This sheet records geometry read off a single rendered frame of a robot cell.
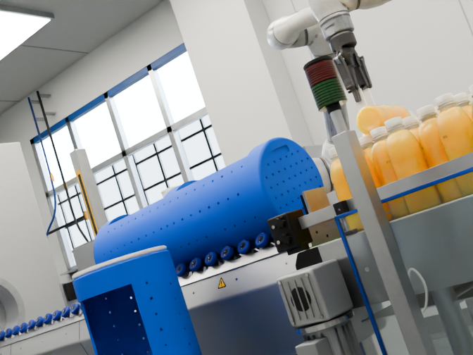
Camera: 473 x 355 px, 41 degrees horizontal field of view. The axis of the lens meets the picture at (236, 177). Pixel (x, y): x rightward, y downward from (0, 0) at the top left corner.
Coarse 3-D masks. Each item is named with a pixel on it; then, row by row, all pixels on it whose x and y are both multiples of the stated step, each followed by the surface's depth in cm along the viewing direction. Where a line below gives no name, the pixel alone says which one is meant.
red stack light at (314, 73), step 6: (330, 60) 130; (312, 66) 129; (318, 66) 129; (324, 66) 129; (330, 66) 129; (306, 72) 131; (312, 72) 129; (318, 72) 129; (324, 72) 129; (330, 72) 129; (336, 72) 130; (312, 78) 130; (318, 78) 129; (324, 78) 128; (330, 78) 129; (312, 84) 130
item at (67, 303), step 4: (72, 280) 270; (60, 284) 267; (64, 284) 266; (68, 284) 266; (60, 288) 267; (64, 288) 266; (68, 288) 266; (72, 288) 267; (64, 292) 265; (68, 292) 265; (72, 292) 266; (64, 296) 266; (68, 296) 265; (72, 296) 266; (64, 300) 266; (68, 300) 265; (72, 300) 267; (76, 300) 268; (68, 304) 265; (72, 304) 266; (80, 304) 269; (72, 316) 264
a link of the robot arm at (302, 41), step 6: (294, 12) 239; (270, 24) 238; (270, 30) 233; (306, 30) 235; (270, 36) 234; (300, 36) 235; (306, 36) 236; (270, 42) 238; (276, 42) 233; (294, 42) 236; (300, 42) 237; (306, 42) 238; (276, 48) 240; (282, 48) 237; (288, 48) 242
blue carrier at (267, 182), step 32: (256, 160) 178; (288, 160) 186; (192, 192) 197; (224, 192) 185; (256, 192) 176; (288, 192) 181; (128, 224) 220; (160, 224) 205; (192, 224) 195; (224, 224) 187; (256, 224) 181; (96, 256) 231; (192, 256) 203
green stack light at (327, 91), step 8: (328, 80) 128; (336, 80) 129; (312, 88) 130; (320, 88) 129; (328, 88) 128; (336, 88) 128; (320, 96) 129; (328, 96) 128; (336, 96) 128; (344, 96) 129; (320, 104) 129; (328, 104) 128
